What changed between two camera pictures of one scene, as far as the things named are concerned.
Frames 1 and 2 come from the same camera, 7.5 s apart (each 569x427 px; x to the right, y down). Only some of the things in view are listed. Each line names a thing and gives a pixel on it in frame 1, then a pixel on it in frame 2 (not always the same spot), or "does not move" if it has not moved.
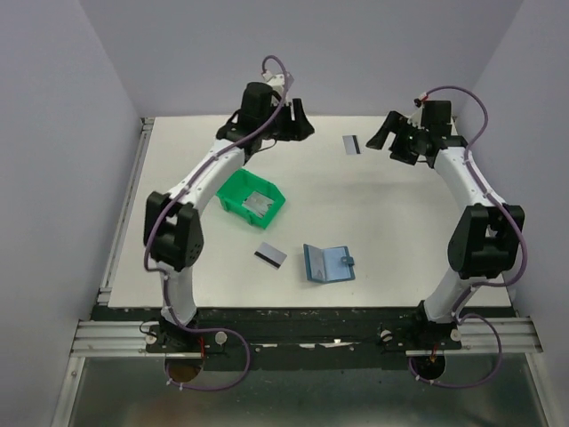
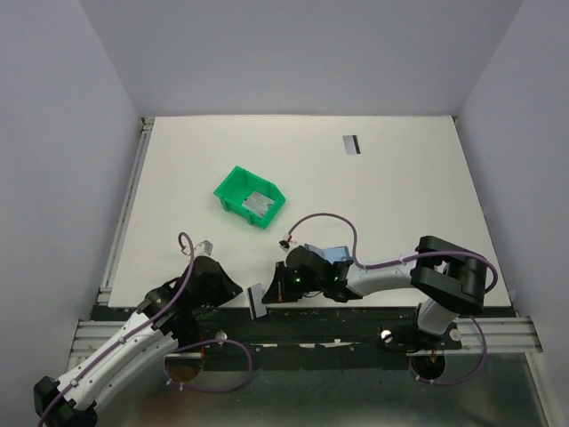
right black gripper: [395, 123] → [278, 291]
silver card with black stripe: [270, 255] → [257, 301]
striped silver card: [351, 144] does not move
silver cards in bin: [257, 203] does not move
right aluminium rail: [479, 338] does not move
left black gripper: [298, 130] → [228, 289]
